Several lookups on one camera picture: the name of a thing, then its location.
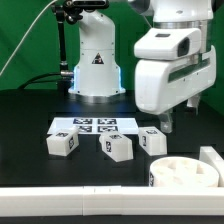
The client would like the white barrier rail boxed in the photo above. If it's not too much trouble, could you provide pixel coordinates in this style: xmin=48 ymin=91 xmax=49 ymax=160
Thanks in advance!
xmin=199 ymin=146 xmax=224 ymax=187
xmin=0 ymin=186 xmax=224 ymax=217

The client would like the black cable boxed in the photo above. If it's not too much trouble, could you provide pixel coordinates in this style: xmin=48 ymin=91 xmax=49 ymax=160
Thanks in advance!
xmin=17 ymin=71 xmax=73 ymax=91

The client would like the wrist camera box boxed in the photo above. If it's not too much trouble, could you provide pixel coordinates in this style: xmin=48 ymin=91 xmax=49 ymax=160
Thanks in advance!
xmin=134 ymin=28 xmax=202 ymax=61

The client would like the white front barrier rail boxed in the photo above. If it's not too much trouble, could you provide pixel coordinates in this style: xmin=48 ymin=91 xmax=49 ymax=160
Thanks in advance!
xmin=0 ymin=186 xmax=224 ymax=217

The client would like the white round stool seat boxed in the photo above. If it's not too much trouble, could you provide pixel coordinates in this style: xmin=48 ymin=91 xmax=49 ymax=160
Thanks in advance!
xmin=149 ymin=156 xmax=219 ymax=188

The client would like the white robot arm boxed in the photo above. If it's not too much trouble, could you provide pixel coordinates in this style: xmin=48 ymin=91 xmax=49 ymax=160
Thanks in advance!
xmin=71 ymin=0 xmax=216 ymax=133

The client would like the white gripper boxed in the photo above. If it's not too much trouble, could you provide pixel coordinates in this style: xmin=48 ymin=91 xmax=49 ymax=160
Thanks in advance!
xmin=135 ymin=47 xmax=216 ymax=133

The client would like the white cable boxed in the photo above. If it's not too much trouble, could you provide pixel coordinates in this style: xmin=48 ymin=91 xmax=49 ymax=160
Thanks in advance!
xmin=0 ymin=0 xmax=58 ymax=77

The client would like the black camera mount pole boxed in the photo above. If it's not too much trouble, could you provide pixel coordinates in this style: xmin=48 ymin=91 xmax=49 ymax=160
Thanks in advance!
xmin=51 ymin=0 xmax=109 ymax=88

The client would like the white marker sheet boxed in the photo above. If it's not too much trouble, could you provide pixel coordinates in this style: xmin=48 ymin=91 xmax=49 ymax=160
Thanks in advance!
xmin=48 ymin=117 xmax=138 ymax=134

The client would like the white right barrier rail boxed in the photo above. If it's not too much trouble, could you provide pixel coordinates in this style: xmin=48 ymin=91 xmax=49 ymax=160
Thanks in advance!
xmin=199 ymin=146 xmax=224 ymax=187

